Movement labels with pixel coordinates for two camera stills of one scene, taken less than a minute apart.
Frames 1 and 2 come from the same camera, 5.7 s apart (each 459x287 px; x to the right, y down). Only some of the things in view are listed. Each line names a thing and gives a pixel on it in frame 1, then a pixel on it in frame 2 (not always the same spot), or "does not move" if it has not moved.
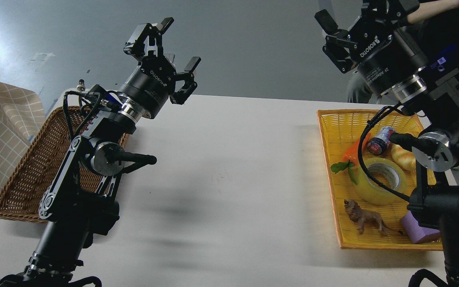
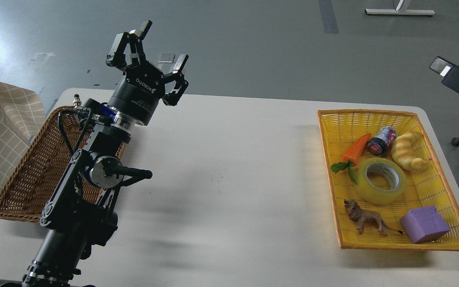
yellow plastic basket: (370, 170) does not move
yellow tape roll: (371, 192) does not move
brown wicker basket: (20, 197) does not move
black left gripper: (150, 85) -> (143, 85)
